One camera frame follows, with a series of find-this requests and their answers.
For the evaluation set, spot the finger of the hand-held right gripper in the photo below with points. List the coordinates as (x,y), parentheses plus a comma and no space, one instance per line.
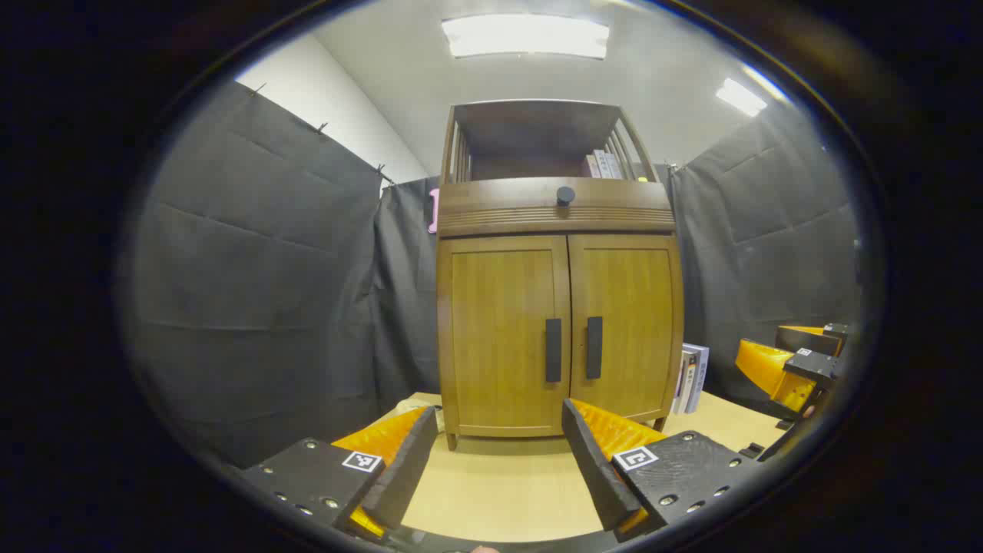
(802,338)
(768,369)

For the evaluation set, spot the large rectangular ceiling light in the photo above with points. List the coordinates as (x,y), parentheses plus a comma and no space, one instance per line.
(526,36)

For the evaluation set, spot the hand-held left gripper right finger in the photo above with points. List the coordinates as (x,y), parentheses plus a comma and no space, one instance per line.
(595,468)

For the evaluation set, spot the wooden cabinet drawer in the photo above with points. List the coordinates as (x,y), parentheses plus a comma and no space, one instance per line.
(499,203)

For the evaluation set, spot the small ceiling light panel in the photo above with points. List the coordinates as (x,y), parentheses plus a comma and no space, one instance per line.
(740,97)

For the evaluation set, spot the wooden shoe cabinet door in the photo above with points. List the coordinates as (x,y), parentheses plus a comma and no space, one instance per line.
(633,322)
(499,330)

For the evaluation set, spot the black round drawer knob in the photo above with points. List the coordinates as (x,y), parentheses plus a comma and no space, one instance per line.
(565,195)

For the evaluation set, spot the white-spined book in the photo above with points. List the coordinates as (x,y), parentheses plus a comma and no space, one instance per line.
(601,164)
(614,166)

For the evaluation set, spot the wooden double-door shoe cabinet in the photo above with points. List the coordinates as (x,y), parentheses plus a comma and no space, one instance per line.
(557,215)

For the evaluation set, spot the black backdrop cloth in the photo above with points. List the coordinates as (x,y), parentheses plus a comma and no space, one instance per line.
(253,269)

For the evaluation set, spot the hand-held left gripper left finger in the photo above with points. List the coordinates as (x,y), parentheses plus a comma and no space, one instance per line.
(399,476)

